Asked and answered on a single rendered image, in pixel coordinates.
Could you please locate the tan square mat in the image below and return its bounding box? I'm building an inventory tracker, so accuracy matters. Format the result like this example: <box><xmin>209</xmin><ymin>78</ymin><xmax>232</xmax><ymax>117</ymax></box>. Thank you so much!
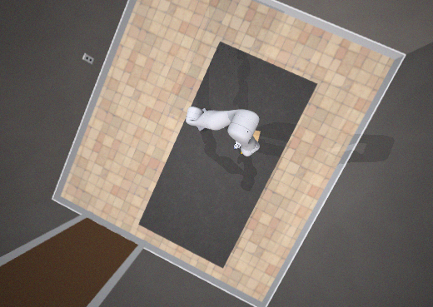
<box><xmin>253</xmin><ymin>131</ymin><xmax>260</xmax><ymax>141</ymax></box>

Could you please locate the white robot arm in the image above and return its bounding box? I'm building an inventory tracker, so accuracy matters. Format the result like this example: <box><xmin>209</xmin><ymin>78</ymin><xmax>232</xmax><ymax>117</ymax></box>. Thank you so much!
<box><xmin>186</xmin><ymin>106</ymin><xmax>260</xmax><ymax>156</ymax></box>

